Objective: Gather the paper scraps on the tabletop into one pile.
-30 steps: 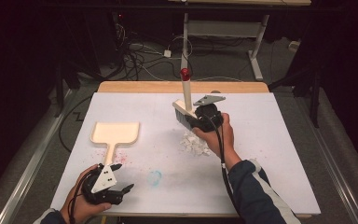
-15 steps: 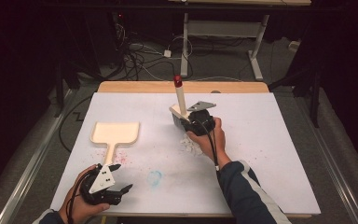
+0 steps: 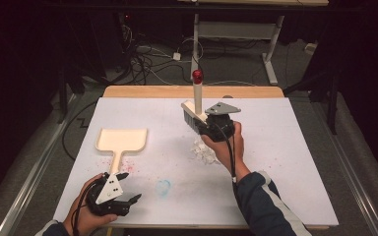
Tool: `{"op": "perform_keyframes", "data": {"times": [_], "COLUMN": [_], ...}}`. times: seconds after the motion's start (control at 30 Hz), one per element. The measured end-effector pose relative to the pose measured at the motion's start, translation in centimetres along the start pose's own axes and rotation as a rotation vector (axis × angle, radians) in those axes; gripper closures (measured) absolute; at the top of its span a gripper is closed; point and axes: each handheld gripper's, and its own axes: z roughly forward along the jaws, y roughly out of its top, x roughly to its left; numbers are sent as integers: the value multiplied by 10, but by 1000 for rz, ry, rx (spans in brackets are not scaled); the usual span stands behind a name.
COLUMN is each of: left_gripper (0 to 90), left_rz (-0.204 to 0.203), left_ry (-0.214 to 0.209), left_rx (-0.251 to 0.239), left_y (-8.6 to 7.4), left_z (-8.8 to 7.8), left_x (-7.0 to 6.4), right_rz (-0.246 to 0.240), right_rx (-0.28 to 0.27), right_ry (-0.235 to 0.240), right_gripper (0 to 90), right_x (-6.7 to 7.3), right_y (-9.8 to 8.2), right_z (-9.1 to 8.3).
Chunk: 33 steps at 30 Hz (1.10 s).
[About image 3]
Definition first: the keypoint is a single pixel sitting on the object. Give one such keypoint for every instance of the person's right hand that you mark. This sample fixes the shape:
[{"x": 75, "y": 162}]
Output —
[{"x": 224, "y": 154}]

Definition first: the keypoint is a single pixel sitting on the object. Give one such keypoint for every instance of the white power adapter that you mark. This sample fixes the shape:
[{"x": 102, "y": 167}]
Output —
[{"x": 176, "y": 56}]

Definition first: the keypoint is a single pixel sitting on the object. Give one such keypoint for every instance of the white board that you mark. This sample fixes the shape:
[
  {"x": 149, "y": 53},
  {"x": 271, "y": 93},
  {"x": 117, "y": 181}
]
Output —
[{"x": 177, "y": 131}]

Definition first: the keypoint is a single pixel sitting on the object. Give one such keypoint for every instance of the aluminium floor rail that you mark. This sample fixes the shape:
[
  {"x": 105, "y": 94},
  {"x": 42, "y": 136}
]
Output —
[
  {"x": 351, "y": 183},
  {"x": 29, "y": 183}
]

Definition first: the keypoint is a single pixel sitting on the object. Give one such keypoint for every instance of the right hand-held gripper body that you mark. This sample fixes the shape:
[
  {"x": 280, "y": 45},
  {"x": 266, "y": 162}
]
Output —
[{"x": 220, "y": 124}]

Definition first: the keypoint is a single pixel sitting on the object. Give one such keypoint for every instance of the person's left hand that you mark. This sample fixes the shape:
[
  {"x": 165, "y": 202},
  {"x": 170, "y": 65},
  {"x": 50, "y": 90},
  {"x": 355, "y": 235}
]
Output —
[{"x": 85, "y": 223}]

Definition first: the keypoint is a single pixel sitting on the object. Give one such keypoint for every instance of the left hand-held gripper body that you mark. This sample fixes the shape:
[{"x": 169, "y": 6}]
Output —
[{"x": 111, "y": 191}]

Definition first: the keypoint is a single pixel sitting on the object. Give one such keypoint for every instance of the pile of white paper scraps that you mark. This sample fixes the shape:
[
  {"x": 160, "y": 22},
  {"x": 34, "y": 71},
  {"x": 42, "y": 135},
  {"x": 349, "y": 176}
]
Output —
[{"x": 203, "y": 154}]

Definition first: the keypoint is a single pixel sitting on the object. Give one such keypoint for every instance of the white metal desk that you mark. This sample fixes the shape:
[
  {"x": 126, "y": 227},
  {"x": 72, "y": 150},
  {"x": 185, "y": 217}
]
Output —
[{"x": 195, "y": 42}]

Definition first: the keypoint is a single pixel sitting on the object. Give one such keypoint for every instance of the black metal stand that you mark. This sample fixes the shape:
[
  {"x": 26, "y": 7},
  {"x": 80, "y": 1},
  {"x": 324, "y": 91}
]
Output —
[{"x": 333, "y": 108}]

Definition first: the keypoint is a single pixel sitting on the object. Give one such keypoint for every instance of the cream plastic dustpan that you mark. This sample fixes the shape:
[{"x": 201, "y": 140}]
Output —
[{"x": 121, "y": 139}]

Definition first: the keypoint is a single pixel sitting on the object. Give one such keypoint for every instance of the cream brush with red tip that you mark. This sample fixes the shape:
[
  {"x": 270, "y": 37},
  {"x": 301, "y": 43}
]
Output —
[{"x": 197, "y": 98}]

